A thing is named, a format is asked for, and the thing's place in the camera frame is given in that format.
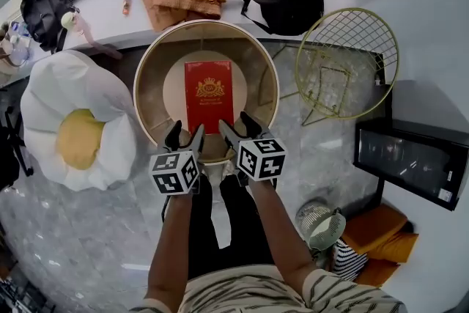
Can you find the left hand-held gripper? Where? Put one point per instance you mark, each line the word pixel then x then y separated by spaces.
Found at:
pixel 172 172

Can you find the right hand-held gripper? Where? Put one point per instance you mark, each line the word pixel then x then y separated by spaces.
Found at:
pixel 262 157

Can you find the red book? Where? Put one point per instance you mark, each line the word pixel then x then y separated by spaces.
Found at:
pixel 209 95

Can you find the white flower-shaped beanbag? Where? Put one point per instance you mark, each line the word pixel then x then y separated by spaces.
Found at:
pixel 77 84

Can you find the person's left forearm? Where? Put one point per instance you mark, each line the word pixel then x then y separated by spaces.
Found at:
pixel 170 249

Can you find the person's right forearm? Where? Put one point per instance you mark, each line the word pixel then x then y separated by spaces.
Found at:
pixel 278 231

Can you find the round beige side table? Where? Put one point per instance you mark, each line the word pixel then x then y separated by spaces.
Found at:
pixel 176 91

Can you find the person's black trousers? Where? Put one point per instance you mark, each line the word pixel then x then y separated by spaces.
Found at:
pixel 249 231

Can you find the grey-green mesh basket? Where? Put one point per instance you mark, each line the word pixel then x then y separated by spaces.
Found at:
pixel 326 231

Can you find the white window ledge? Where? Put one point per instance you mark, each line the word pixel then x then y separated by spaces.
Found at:
pixel 106 22

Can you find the small orange bottle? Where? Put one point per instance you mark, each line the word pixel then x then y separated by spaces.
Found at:
pixel 126 5

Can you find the person's striped shirt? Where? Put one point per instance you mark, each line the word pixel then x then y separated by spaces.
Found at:
pixel 256 293

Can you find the clear bottle pale green lid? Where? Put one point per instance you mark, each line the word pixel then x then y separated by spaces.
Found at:
pixel 70 21

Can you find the black white striped cloth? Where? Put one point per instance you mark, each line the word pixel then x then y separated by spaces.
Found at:
pixel 348 260

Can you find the black glass cabinet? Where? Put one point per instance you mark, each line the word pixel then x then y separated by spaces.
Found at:
pixel 410 161

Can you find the black office chair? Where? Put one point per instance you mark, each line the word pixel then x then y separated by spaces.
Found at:
pixel 9 157

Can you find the clear water bottle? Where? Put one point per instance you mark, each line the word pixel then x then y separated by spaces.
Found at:
pixel 19 49
pixel 18 28

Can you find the black bag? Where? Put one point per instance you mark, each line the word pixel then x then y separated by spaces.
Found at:
pixel 44 7

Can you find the beige tote bag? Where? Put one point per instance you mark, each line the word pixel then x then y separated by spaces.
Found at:
pixel 7 56

